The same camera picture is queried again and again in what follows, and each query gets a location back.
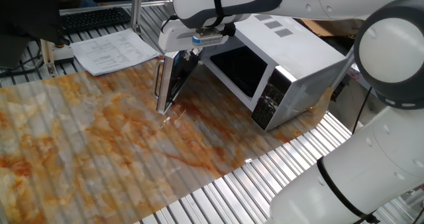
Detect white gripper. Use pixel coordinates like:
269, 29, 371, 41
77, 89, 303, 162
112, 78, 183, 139
158, 18, 233, 62

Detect microwave door with handle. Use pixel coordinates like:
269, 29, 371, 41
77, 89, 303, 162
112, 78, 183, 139
154, 50, 201, 115

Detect silver microwave body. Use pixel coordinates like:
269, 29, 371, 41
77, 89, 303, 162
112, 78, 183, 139
200, 13, 348, 132

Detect printed paper sheets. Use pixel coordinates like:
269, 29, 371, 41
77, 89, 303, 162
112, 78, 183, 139
70, 28, 160, 76

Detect black keyboard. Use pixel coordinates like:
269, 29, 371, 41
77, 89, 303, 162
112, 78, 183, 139
60, 7, 132, 34

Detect brown cardboard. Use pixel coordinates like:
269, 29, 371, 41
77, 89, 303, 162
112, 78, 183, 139
299, 18, 362, 38

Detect orange marble pattern mat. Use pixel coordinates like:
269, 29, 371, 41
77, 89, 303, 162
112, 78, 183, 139
0, 56, 334, 224

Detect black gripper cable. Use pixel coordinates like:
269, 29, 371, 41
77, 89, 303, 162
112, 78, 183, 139
160, 15, 180, 33

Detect slanted aluminium frame post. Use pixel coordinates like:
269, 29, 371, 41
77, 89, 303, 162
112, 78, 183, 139
331, 48, 355, 89

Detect thin black hanging cable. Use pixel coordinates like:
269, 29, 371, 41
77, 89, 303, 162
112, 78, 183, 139
350, 86, 374, 135

